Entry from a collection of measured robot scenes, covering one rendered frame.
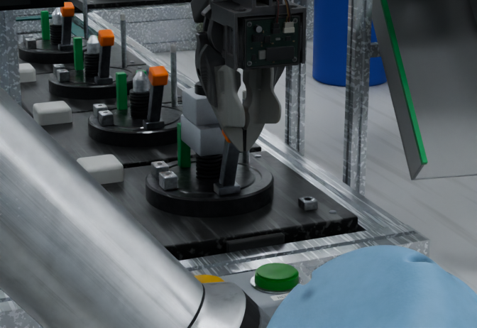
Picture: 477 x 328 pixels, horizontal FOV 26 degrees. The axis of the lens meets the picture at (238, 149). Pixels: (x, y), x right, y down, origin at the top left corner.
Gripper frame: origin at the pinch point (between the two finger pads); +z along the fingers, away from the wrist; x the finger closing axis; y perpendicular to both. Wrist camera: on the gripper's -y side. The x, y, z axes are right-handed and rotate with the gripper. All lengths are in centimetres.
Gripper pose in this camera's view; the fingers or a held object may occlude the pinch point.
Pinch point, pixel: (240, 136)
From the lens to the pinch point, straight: 102.5
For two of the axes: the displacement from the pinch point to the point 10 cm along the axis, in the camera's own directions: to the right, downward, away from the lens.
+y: 3.7, 2.8, -8.8
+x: 9.3, -1.1, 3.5
